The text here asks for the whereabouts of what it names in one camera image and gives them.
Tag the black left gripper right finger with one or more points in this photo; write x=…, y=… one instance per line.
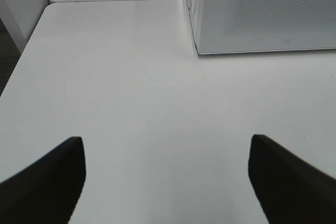
x=289, y=189

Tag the white table leg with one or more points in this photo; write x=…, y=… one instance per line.
x=12, y=26

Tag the white microwave oven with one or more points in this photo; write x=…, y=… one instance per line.
x=194, y=3

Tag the white microwave door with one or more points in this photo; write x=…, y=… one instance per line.
x=234, y=26

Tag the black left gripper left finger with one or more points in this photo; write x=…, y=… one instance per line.
x=48, y=190

